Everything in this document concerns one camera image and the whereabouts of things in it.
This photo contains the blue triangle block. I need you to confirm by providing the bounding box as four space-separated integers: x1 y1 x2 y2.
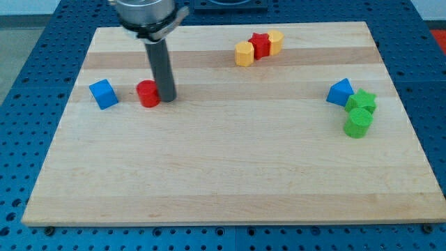
326 78 355 107

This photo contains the yellow hexagon block front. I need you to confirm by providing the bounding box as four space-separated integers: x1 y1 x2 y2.
235 41 254 67

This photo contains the red cylinder block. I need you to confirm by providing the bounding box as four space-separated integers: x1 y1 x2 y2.
136 80 160 107

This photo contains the green cylinder block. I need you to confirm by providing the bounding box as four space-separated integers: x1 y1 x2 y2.
344 108 374 139

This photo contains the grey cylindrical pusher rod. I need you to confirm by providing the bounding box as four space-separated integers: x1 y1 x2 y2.
145 40 177 102

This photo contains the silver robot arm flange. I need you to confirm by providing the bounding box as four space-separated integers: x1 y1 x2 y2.
114 0 190 44

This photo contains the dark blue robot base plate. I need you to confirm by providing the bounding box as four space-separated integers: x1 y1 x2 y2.
191 0 268 13

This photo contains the blue cube block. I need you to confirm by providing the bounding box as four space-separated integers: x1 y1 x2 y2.
89 79 118 109

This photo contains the wooden board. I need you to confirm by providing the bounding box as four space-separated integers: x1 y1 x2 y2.
22 22 445 227

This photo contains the yellow hexagon block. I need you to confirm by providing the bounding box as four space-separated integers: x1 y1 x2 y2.
268 30 284 56
235 41 254 67

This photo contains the red star block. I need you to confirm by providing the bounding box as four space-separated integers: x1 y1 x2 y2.
249 33 271 60

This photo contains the yellow hexagon block rear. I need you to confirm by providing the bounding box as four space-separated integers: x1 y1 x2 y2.
268 30 284 56

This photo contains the green star block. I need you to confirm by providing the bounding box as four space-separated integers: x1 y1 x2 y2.
344 89 377 114

